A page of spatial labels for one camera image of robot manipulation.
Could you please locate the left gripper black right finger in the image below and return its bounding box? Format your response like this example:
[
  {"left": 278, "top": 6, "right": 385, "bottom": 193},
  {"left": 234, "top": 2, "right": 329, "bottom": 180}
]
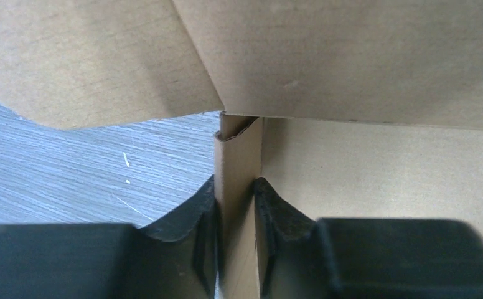
[{"left": 253, "top": 177, "right": 483, "bottom": 298}]

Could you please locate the brown cardboard box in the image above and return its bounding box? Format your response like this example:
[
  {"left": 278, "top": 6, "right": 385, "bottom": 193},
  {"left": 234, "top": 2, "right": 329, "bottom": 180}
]
[{"left": 0, "top": 1, "right": 483, "bottom": 298}]

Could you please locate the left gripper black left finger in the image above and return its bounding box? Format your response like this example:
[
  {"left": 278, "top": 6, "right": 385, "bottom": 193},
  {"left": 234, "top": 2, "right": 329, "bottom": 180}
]
[{"left": 0, "top": 178, "right": 218, "bottom": 298}]

